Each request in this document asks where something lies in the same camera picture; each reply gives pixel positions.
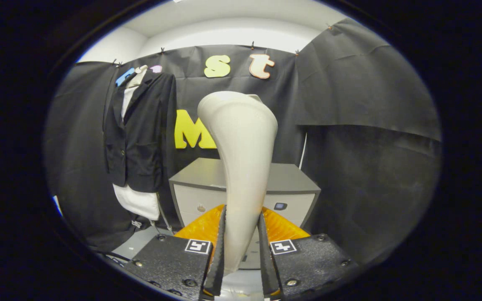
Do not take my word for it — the white garment steamer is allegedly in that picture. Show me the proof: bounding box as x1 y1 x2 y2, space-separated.
197 91 278 276

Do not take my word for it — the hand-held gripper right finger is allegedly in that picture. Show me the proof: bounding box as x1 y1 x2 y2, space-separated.
258 207 361 299

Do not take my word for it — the grey cabinet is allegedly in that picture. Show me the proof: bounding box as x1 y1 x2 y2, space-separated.
169 158 321 270

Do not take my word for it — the black suit jacket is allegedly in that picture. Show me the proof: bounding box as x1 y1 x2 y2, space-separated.
104 71 177 194

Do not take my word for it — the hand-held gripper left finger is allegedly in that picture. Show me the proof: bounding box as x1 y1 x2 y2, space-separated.
124 204 227 299

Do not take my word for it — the white shirt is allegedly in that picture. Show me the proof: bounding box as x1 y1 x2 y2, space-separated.
113 84 161 221

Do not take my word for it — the black backdrop cloth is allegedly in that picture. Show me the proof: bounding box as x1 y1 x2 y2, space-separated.
44 19 442 264

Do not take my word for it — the white garment hanger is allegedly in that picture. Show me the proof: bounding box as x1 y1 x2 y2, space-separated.
126 65 149 89

